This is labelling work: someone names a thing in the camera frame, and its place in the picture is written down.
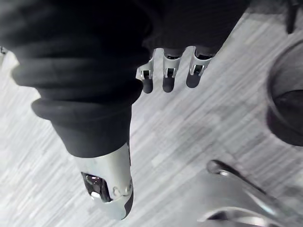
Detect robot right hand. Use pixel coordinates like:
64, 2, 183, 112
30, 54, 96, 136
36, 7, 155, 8
0, 0, 252, 221

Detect black furniture leg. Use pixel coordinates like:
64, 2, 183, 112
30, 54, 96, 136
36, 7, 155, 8
285, 0, 300, 34

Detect small round dark bin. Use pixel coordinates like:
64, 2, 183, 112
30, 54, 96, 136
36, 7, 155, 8
266, 39, 303, 147

